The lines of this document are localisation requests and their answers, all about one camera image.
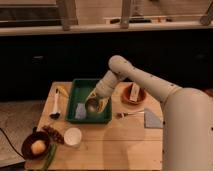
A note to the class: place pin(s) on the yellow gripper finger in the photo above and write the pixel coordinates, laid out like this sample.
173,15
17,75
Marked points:
104,103
91,96

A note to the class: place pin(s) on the dark metal cup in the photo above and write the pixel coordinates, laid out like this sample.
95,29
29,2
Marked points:
92,106

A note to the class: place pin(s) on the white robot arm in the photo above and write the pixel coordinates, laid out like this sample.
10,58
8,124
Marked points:
187,115

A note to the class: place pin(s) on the green plastic tray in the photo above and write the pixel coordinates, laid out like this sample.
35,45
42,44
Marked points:
79,92

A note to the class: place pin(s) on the grey sponge in tray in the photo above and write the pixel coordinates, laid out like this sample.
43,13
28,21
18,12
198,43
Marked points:
80,111

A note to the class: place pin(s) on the metal fork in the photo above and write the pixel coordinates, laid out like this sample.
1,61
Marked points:
125,114

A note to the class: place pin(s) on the orange bowl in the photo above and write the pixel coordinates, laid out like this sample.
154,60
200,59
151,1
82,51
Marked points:
126,96

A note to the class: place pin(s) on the white box in bowl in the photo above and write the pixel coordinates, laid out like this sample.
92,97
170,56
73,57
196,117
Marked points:
134,92

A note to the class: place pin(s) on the yellow banana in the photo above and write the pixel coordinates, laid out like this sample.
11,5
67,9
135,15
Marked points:
62,91

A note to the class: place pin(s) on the white cup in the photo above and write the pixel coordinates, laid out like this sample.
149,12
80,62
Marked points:
73,137

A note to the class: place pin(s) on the grey folded cloth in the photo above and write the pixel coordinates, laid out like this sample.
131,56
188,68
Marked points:
151,120

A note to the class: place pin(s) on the green onion stalk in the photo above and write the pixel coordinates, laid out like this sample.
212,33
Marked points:
50,157

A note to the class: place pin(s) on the yellow potato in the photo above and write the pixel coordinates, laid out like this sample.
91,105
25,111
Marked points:
38,147

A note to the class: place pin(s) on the dark brown bowl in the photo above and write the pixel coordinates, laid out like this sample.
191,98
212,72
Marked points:
26,146

